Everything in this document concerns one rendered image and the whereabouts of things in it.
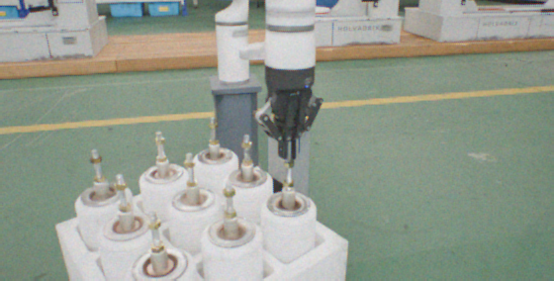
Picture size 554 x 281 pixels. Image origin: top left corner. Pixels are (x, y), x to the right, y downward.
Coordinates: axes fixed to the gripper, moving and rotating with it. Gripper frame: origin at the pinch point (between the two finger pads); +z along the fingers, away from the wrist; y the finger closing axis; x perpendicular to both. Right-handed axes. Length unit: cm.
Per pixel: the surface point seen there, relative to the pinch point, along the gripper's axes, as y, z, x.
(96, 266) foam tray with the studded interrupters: -29.0, 17.7, 14.5
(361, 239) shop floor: 28.4, 35.8, 4.3
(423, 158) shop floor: 79, 36, 18
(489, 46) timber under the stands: 270, 31, 80
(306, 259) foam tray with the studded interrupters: -1.6, 17.7, -6.4
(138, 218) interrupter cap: -21.6, 10.4, 12.3
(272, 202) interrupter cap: -2.0, 10.3, 1.8
